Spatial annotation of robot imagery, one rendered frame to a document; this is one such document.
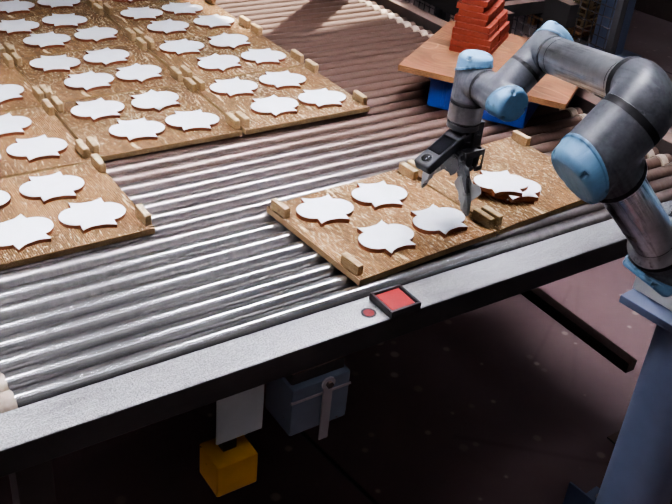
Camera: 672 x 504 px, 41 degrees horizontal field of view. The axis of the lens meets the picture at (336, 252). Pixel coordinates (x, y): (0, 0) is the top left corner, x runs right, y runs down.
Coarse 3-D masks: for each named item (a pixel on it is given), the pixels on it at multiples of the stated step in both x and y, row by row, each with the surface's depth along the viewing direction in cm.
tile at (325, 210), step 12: (300, 204) 209; (312, 204) 209; (324, 204) 210; (336, 204) 210; (348, 204) 211; (300, 216) 205; (312, 216) 205; (324, 216) 205; (336, 216) 206; (348, 216) 208
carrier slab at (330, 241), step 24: (336, 192) 218; (408, 192) 221; (432, 192) 222; (360, 216) 209; (384, 216) 210; (408, 216) 211; (312, 240) 198; (336, 240) 199; (432, 240) 203; (456, 240) 204; (480, 240) 207; (336, 264) 192; (384, 264) 193; (408, 264) 194
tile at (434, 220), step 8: (432, 208) 213; (440, 208) 213; (448, 208) 213; (416, 216) 209; (424, 216) 209; (432, 216) 209; (440, 216) 210; (448, 216) 210; (456, 216) 210; (464, 216) 211; (416, 224) 206; (424, 224) 206; (432, 224) 206; (440, 224) 207; (448, 224) 207; (456, 224) 207; (464, 224) 208; (424, 232) 205; (432, 232) 204; (440, 232) 204; (448, 232) 205
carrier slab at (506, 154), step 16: (496, 144) 249; (512, 144) 250; (480, 160) 239; (496, 160) 240; (512, 160) 241; (528, 160) 242; (544, 160) 243; (448, 176) 230; (528, 176) 234; (544, 176) 235; (448, 192) 223; (544, 192) 227; (560, 192) 228; (480, 208) 217; (496, 208) 218; (512, 208) 219; (528, 208) 219; (544, 208) 220; (560, 208) 221; (512, 224) 212
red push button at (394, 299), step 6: (378, 294) 184; (384, 294) 184; (390, 294) 185; (396, 294) 185; (402, 294) 185; (384, 300) 183; (390, 300) 183; (396, 300) 183; (402, 300) 183; (408, 300) 183; (390, 306) 181; (396, 306) 181; (402, 306) 181
